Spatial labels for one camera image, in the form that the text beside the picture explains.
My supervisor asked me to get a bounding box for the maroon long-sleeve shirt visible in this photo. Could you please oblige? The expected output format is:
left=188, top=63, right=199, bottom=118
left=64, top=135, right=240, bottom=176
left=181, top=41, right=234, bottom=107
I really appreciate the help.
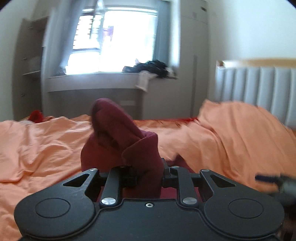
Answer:
left=80, top=98, right=164, bottom=199

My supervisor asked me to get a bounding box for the pile of dark clothes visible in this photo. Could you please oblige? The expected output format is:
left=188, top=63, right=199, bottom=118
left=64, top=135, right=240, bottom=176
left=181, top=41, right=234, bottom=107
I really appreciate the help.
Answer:
left=122, top=60, right=176, bottom=78

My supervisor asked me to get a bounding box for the orange duvet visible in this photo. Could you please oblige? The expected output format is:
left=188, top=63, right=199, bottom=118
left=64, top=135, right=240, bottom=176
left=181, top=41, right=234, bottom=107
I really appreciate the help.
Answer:
left=1, top=100, right=295, bottom=240

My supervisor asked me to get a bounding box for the tall grey right wardrobe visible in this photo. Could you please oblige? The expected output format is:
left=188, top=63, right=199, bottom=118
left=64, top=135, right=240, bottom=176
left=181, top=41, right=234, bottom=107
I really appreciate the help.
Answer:
left=178, top=1, right=209, bottom=118

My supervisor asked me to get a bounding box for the grey padded headboard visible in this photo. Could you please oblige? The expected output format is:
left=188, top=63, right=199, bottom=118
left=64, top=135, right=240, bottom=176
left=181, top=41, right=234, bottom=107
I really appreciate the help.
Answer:
left=213, top=59, right=295, bottom=130

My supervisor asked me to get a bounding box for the white garment hanging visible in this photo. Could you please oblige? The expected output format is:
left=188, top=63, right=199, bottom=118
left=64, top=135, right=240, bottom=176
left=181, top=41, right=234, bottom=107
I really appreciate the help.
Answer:
left=135, top=70, right=158, bottom=92

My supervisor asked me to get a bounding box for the red item behind bed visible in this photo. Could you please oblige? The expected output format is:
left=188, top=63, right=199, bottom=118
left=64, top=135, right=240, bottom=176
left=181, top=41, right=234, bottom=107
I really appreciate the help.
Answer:
left=28, top=110, right=45, bottom=123

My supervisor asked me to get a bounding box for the grey window bench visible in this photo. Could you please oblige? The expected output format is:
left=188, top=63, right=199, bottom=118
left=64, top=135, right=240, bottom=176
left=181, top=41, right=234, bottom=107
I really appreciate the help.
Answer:
left=42, top=73, right=179, bottom=120

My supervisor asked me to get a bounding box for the right blue curtain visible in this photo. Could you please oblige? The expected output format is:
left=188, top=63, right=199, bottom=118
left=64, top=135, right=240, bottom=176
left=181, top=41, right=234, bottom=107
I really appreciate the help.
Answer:
left=153, top=1, right=181, bottom=71

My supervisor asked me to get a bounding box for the blue curtain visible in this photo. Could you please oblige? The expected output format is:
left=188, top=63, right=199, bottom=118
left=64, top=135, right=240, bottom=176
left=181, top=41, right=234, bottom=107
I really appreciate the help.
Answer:
left=41, top=1, right=85, bottom=79
left=153, top=1, right=181, bottom=71

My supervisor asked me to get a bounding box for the open grey wardrobe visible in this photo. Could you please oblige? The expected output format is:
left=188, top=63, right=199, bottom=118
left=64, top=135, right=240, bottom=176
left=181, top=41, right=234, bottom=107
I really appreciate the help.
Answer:
left=12, top=16, right=49, bottom=121

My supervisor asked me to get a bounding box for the purple hanging garment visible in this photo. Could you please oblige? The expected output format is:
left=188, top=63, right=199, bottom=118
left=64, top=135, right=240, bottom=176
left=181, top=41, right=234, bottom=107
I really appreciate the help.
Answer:
left=104, top=26, right=114, bottom=41

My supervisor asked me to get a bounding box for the left blue curtain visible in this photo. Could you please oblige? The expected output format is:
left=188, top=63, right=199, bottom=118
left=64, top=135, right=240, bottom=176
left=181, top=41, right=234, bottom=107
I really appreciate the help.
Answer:
left=41, top=1, right=85, bottom=79

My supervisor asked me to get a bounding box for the window with frame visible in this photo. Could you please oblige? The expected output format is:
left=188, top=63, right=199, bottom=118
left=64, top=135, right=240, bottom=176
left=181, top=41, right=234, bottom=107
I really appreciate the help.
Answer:
left=65, top=6, right=158, bottom=75

